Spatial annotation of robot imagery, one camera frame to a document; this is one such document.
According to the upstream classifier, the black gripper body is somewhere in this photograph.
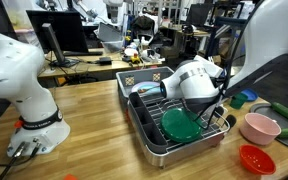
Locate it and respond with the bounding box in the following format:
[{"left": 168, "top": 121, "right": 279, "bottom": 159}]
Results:
[{"left": 187, "top": 98, "right": 216, "bottom": 114}]

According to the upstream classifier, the green plastic plate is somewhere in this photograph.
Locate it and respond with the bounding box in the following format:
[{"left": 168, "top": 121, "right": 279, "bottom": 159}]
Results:
[{"left": 159, "top": 107, "right": 203, "bottom": 144}]

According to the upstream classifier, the dark green plastic cup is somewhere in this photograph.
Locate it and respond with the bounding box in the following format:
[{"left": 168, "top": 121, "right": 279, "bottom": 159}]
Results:
[{"left": 229, "top": 92, "right": 249, "bottom": 110}]

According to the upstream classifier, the blue plastic plate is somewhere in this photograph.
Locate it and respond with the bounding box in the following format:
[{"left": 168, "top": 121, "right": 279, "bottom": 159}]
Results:
[{"left": 241, "top": 87, "right": 259, "bottom": 103}]

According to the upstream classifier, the light blue plate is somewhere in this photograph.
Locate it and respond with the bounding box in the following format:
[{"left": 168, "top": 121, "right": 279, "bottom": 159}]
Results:
[{"left": 130, "top": 81, "right": 163, "bottom": 96}]

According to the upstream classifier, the grey round metal tray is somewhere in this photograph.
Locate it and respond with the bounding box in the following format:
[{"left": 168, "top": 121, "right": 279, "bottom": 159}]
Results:
[{"left": 248, "top": 102, "right": 288, "bottom": 154}]

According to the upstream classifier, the white headset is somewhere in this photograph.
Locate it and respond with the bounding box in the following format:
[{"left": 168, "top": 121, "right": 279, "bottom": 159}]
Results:
[{"left": 139, "top": 48, "right": 167, "bottom": 64}]

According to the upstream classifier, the red colander bowl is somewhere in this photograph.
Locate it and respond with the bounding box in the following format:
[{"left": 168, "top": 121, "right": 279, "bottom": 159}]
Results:
[{"left": 238, "top": 144, "right": 277, "bottom": 176}]

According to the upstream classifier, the yellow toy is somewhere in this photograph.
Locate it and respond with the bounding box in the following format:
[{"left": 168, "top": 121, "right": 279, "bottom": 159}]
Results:
[{"left": 129, "top": 53, "right": 142, "bottom": 65}]

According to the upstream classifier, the long green cucumber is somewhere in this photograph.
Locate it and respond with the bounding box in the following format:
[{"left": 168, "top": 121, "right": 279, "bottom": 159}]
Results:
[{"left": 270, "top": 101, "right": 288, "bottom": 127}]

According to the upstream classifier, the white bowl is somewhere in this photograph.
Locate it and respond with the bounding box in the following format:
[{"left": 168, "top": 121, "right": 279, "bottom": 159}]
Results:
[{"left": 123, "top": 47, "right": 139, "bottom": 58}]

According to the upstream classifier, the small distant black monitor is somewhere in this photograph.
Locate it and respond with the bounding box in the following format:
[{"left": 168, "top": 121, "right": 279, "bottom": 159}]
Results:
[{"left": 185, "top": 3, "right": 215, "bottom": 28}]

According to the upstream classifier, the black backpack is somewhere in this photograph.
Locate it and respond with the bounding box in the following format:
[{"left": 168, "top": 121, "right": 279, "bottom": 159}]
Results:
[{"left": 129, "top": 15, "right": 156, "bottom": 36}]

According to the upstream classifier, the black power adapter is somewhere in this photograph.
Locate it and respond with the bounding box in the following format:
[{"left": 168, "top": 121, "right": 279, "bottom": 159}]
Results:
[{"left": 98, "top": 56, "right": 113, "bottom": 66}]

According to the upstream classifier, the clear plastic box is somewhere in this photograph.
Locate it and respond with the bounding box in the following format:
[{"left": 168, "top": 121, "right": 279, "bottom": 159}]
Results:
[{"left": 96, "top": 21, "right": 126, "bottom": 54}]

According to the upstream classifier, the wooden office desk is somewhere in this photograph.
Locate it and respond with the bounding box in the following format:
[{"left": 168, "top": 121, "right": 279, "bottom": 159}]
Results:
[{"left": 37, "top": 48, "right": 168, "bottom": 81}]

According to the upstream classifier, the black keyboard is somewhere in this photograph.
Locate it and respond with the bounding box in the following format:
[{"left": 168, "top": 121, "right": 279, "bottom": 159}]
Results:
[{"left": 62, "top": 49, "right": 104, "bottom": 57}]

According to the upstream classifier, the small orange object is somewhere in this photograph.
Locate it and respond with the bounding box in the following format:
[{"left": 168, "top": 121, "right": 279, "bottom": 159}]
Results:
[{"left": 63, "top": 173, "right": 78, "bottom": 180}]

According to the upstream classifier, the black computer monitor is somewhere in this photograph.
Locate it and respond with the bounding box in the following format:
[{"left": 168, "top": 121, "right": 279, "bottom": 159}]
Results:
[{"left": 25, "top": 9, "right": 90, "bottom": 68}]

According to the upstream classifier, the grey wire dish rack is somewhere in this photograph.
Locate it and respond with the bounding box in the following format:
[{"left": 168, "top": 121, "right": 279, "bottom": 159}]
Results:
[{"left": 126, "top": 85, "right": 231, "bottom": 168}]

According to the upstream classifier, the pink pot with handle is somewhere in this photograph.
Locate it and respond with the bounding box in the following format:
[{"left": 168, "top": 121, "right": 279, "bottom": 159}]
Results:
[{"left": 239, "top": 112, "right": 282, "bottom": 146}]

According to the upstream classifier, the black folding camera stand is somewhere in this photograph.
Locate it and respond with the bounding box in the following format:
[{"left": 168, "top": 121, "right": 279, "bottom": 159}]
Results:
[{"left": 205, "top": 15, "right": 252, "bottom": 68}]

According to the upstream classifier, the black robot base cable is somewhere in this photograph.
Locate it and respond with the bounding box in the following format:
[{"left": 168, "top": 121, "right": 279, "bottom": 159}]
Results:
[{"left": 0, "top": 141, "right": 42, "bottom": 180}]

